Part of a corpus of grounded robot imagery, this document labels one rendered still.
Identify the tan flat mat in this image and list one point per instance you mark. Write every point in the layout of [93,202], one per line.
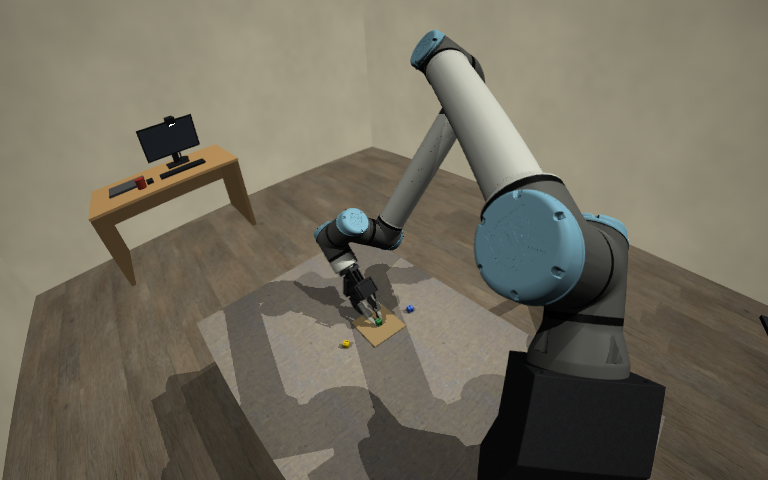
[376,335]

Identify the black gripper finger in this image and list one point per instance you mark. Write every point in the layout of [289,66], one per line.
[375,305]
[362,309]

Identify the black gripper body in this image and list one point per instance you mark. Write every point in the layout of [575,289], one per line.
[363,289]

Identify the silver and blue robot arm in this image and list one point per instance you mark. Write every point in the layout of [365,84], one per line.
[530,247]

